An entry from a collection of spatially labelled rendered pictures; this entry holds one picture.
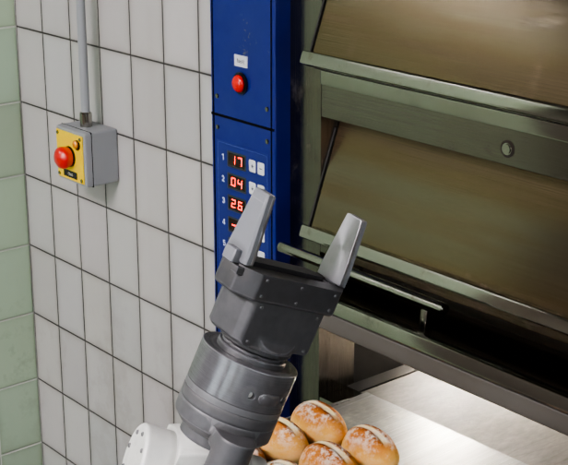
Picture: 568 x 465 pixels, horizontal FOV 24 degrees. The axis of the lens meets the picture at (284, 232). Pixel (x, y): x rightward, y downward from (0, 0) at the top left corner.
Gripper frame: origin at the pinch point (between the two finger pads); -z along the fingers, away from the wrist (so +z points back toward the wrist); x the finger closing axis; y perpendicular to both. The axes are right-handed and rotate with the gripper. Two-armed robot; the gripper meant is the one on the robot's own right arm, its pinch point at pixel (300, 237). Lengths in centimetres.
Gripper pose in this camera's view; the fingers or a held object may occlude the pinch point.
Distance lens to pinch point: 113.4
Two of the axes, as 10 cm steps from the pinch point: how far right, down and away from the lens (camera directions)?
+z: -3.8, 9.1, 1.6
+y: -5.6, -3.7, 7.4
